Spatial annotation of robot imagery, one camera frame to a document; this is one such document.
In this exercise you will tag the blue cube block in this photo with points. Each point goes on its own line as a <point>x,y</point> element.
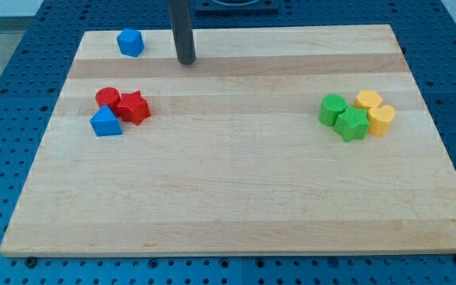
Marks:
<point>130,42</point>

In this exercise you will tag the wooden board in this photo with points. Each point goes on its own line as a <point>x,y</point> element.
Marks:
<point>233,160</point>

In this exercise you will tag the red star block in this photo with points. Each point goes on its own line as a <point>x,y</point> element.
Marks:
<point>133,107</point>

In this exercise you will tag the green cylinder block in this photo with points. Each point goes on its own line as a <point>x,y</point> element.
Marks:
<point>332,105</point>

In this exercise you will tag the blue triangle block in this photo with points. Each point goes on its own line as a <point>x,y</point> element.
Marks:
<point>105,123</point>

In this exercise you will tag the green star block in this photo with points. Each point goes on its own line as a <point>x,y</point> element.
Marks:
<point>352,124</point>

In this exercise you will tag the red cylinder block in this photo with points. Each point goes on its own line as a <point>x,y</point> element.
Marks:
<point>110,97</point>

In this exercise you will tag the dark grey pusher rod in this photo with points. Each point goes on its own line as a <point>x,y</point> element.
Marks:
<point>181,25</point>

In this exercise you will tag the yellow hexagon block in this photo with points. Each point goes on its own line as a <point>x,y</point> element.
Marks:
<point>367,98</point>

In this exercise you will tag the yellow heart block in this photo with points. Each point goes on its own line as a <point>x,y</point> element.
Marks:
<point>380,119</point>

